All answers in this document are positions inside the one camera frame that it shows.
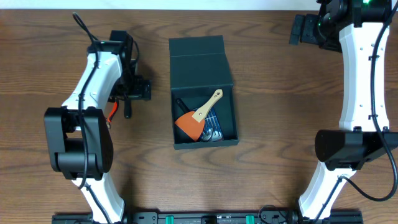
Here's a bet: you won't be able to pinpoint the red handled pliers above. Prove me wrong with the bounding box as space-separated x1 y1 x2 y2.
106 99 119 129

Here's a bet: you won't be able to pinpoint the black handled claw hammer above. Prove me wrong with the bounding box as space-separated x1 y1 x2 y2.
175 98 218 143

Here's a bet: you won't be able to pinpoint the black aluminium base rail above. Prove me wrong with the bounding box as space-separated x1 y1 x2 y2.
51 210 364 224

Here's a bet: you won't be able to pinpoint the blue drill bit case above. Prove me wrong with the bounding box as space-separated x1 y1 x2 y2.
199 108 224 142

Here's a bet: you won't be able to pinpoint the orange scraper wooden handle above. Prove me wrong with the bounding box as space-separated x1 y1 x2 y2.
175 89 223 141

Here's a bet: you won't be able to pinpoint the black open gift box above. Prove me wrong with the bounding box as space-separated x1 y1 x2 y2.
169 35 239 150

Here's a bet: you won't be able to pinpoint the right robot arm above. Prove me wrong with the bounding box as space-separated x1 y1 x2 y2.
289 0 397 223

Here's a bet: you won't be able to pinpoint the black yellow screwdriver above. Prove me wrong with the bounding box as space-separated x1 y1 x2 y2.
124 98 132 119

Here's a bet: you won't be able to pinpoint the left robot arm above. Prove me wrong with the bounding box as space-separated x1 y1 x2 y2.
44 37 151 223

